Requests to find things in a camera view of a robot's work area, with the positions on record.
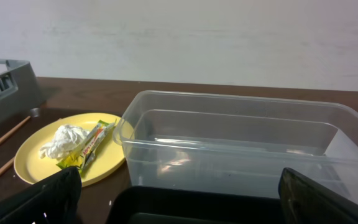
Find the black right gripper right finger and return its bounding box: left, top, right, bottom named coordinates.
left=278, top=167, right=358, bottom=224

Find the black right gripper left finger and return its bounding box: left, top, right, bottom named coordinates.
left=0, top=167, right=82, bottom=223

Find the yellow plate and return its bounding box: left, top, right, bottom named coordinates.
left=14, top=113, right=125, bottom=187

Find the green yellow snack wrapper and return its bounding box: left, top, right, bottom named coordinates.
left=57, top=120, right=116, bottom=175

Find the white tissue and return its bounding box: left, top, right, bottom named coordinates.
left=39, top=124, right=90, bottom=160

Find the black waste tray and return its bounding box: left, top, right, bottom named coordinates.
left=106, top=186, right=286, bottom=224

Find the grey dishwasher rack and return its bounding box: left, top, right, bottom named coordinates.
left=0, top=59, right=45, bottom=123

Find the clear plastic waste bin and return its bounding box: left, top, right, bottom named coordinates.
left=112, top=91, right=358, bottom=204

